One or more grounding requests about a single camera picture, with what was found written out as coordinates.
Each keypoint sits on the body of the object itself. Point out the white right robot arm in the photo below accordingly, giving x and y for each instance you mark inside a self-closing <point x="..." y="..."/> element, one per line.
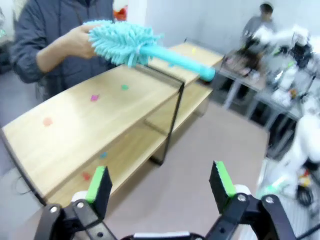
<point x="308" y="140"/>

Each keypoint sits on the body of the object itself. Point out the person's right forearm grey sleeve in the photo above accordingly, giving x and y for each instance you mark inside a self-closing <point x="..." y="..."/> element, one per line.
<point x="27" y="55"/>

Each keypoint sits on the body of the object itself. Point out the blue paper scrap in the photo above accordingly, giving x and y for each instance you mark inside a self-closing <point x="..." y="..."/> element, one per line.
<point x="103" y="155"/>

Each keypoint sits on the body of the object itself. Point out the magenta paper scrap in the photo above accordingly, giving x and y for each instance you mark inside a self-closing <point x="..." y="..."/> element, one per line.
<point x="94" y="97"/>

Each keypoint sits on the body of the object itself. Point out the salmon paper scrap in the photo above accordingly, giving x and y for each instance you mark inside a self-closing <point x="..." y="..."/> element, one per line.
<point x="46" y="121"/>

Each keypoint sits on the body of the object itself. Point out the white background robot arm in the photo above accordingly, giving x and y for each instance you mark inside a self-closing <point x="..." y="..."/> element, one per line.
<point x="280" y="35"/>

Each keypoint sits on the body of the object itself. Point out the grey background table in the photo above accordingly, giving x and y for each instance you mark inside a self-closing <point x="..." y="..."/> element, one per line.
<point x="252" y="82"/>

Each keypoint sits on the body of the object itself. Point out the two-tier wooden shelf black frame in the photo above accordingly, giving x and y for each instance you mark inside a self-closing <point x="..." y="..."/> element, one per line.
<point x="82" y="120"/>

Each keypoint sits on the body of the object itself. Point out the background person in grey top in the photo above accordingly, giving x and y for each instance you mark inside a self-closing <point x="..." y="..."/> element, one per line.
<point x="261" y="22"/>

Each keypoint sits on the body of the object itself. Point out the person's right hand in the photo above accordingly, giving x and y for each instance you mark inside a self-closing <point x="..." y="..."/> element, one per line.
<point x="75" y="42"/>

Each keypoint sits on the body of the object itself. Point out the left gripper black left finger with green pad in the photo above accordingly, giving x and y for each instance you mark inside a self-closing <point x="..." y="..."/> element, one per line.
<point x="102" y="190"/>

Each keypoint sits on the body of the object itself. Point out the person in grey jacket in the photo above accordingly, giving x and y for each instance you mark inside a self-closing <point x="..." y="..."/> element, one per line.
<point x="65" y="12"/>

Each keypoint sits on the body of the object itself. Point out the green paper scrap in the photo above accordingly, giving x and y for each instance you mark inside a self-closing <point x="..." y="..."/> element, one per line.
<point x="124" y="87"/>

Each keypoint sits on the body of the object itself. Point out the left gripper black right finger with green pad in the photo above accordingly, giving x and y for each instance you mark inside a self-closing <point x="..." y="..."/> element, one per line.
<point x="220" y="187"/>

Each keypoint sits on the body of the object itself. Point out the teal microfiber duster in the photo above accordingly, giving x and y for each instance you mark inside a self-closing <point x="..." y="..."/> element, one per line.
<point x="120" y="42"/>

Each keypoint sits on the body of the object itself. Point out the red paper scrap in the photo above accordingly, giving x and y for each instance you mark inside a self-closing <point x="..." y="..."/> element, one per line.
<point x="86" y="175"/>

